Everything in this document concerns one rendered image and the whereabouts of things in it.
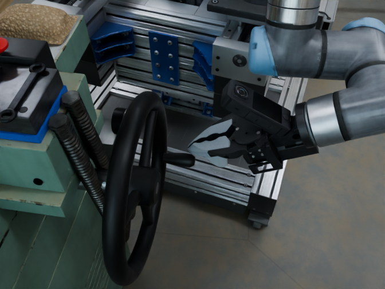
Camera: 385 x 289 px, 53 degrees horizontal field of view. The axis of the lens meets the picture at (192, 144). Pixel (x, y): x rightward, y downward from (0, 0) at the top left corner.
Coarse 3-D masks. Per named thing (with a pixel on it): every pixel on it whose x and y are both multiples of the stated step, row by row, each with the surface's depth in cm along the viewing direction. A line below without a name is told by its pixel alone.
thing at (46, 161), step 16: (64, 80) 52; (80, 80) 52; (64, 112) 48; (0, 144) 45; (16, 144) 44; (32, 144) 44; (48, 144) 45; (0, 160) 47; (16, 160) 46; (32, 160) 46; (48, 160) 45; (64, 160) 49; (0, 176) 50; (16, 176) 49; (32, 176) 49; (48, 176) 48; (64, 176) 50
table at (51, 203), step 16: (80, 16) 72; (80, 32) 72; (64, 48) 66; (80, 48) 73; (64, 64) 67; (96, 112) 60; (96, 128) 59; (0, 192) 51; (16, 192) 51; (32, 192) 51; (48, 192) 51; (64, 192) 51; (16, 208) 52; (32, 208) 51; (48, 208) 50; (64, 208) 51
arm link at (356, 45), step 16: (336, 32) 58; (352, 32) 58; (368, 32) 58; (384, 32) 58; (336, 48) 56; (352, 48) 56; (368, 48) 56; (384, 48) 56; (336, 64) 57; (352, 64) 56; (368, 64) 54
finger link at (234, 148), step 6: (234, 144) 61; (240, 144) 60; (246, 144) 59; (210, 150) 63; (216, 150) 62; (222, 150) 61; (228, 150) 61; (234, 150) 60; (240, 150) 59; (246, 150) 59; (210, 156) 64; (216, 156) 63; (222, 156) 61; (228, 156) 61; (234, 156) 60; (240, 156) 61
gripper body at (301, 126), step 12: (300, 108) 57; (240, 120) 63; (300, 120) 56; (240, 132) 61; (252, 132) 60; (264, 132) 59; (288, 132) 59; (300, 132) 56; (252, 144) 60; (264, 144) 60; (276, 144) 62; (288, 144) 61; (300, 144) 60; (312, 144) 57; (252, 156) 63; (264, 156) 63; (276, 156) 61; (288, 156) 63; (300, 156) 62; (252, 168) 64; (276, 168) 63
